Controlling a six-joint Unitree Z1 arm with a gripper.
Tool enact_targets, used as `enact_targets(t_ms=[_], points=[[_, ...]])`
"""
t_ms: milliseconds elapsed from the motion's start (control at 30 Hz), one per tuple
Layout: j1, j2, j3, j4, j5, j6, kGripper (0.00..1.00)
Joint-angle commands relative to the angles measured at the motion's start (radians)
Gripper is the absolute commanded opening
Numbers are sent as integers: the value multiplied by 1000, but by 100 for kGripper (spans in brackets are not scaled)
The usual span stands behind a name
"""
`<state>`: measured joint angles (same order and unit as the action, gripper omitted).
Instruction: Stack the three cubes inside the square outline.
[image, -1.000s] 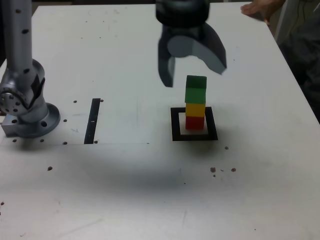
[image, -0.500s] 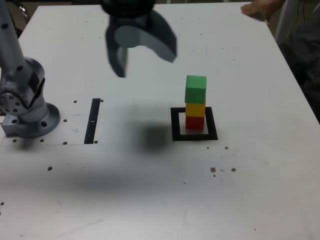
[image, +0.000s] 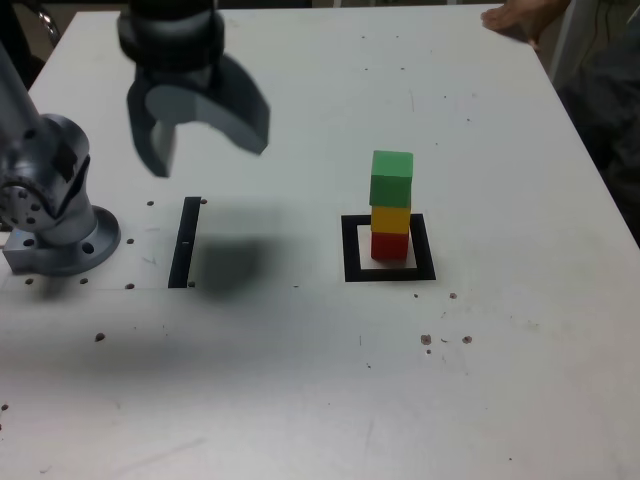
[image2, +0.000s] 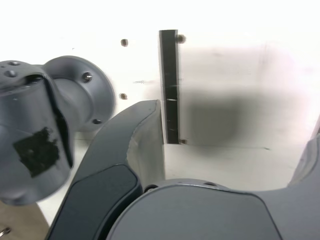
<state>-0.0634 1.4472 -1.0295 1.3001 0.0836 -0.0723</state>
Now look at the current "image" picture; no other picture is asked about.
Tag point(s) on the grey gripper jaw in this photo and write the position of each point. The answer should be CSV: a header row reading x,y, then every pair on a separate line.
x,y
235,110
140,135

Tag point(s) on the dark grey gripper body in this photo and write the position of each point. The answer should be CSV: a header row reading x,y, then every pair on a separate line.
x,y
175,76

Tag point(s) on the green cube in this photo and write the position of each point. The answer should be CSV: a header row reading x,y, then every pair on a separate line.
x,y
390,185

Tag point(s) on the yellow cube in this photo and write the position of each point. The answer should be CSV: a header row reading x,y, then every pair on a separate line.
x,y
390,220

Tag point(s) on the red cube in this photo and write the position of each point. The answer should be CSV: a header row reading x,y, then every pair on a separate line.
x,y
390,247

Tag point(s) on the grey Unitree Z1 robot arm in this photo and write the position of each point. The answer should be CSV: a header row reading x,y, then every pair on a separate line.
x,y
60,150

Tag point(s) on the person's forearm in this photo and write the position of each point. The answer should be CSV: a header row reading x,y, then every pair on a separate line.
x,y
559,5

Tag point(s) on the black tape square outline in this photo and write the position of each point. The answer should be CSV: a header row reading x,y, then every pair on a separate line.
x,y
350,250

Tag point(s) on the person's hand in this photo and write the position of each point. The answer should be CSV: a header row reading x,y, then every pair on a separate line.
x,y
520,17

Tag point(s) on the black tape strip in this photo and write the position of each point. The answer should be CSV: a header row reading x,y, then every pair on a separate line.
x,y
184,225

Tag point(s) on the person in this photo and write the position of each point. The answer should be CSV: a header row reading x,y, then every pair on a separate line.
x,y
615,125

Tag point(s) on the chrome tube frame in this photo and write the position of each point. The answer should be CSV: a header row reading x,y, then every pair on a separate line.
x,y
50,25

